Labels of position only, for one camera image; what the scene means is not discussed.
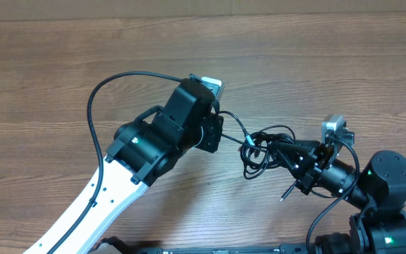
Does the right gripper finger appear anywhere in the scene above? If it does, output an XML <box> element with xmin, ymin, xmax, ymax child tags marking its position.
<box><xmin>280</xmin><ymin>140</ymin><xmax>321</xmax><ymax>150</ymax></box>
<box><xmin>271</xmin><ymin>141</ymin><xmax>310</xmax><ymax>176</ymax></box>

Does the black USB cable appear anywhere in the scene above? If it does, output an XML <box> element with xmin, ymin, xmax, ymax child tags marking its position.
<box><xmin>219</xmin><ymin>110</ymin><xmax>297</xmax><ymax>202</ymax></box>

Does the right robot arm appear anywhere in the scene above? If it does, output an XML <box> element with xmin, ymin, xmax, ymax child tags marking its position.
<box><xmin>271</xmin><ymin>139</ymin><xmax>406</xmax><ymax>254</ymax></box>

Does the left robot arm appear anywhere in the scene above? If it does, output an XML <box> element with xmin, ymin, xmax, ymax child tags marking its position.
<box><xmin>26</xmin><ymin>75</ymin><xmax>223</xmax><ymax>253</ymax></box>

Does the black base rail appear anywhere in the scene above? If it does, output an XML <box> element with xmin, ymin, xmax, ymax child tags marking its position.
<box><xmin>128</xmin><ymin>243</ymin><xmax>309</xmax><ymax>254</ymax></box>

